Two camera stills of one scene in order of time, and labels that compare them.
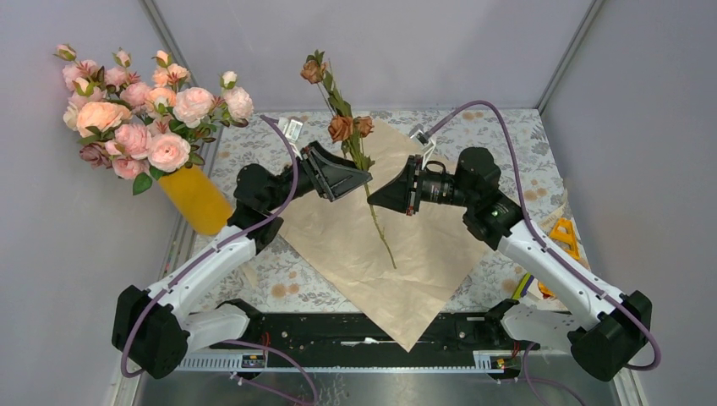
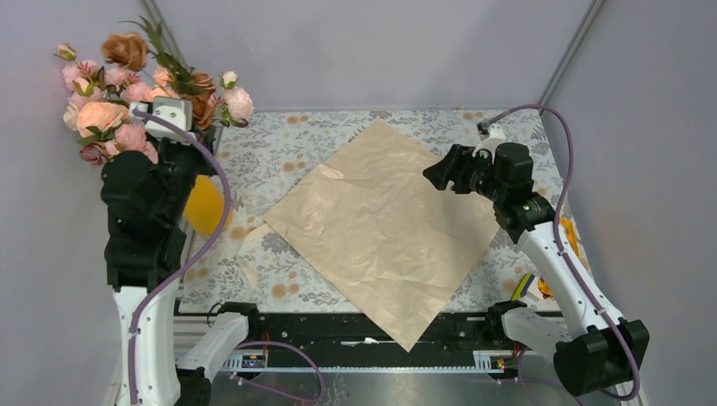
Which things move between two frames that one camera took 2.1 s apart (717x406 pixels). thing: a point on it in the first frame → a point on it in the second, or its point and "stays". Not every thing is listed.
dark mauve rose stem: [95, 155] stays
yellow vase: [205, 207] stays
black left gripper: [331, 176] → [208, 166]
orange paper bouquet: [401, 270] stays
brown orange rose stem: [343, 126] → [132, 53]
